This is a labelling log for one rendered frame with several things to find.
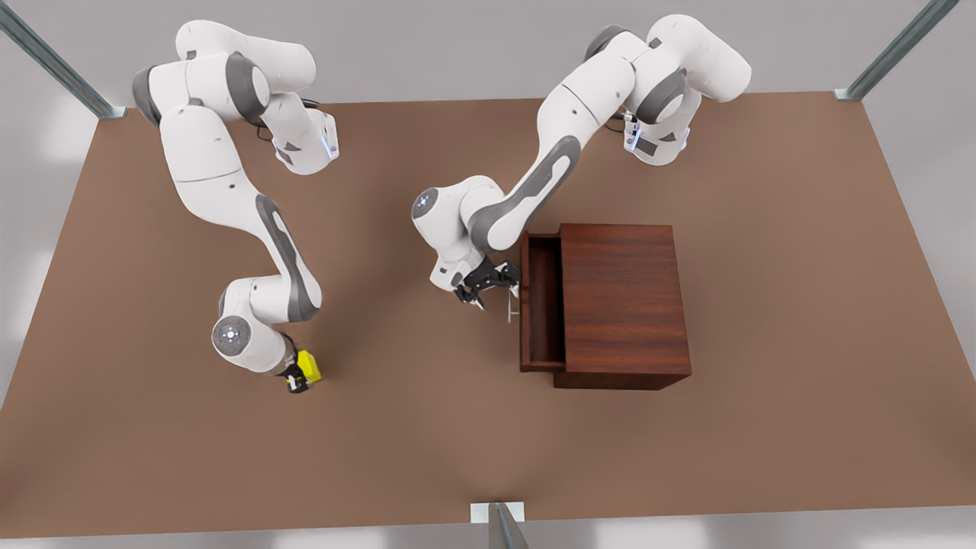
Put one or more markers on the silver frame post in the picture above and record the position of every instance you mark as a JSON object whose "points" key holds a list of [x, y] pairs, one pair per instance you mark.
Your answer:
{"points": [[896, 49], [503, 526], [53, 61]]}

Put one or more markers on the yellow block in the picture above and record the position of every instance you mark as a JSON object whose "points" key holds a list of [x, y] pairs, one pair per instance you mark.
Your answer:
{"points": [[309, 366]]}

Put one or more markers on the dark wooden cabinet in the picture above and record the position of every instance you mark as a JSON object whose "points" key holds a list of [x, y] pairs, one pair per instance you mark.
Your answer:
{"points": [[621, 305]]}

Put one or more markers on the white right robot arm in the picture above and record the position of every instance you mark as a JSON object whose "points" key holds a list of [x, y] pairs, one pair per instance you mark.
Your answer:
{"points": [[206, 152]]}

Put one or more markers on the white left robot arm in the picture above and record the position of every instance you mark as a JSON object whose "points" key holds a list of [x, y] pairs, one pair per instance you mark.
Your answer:
{"points": [[579, 107]]}

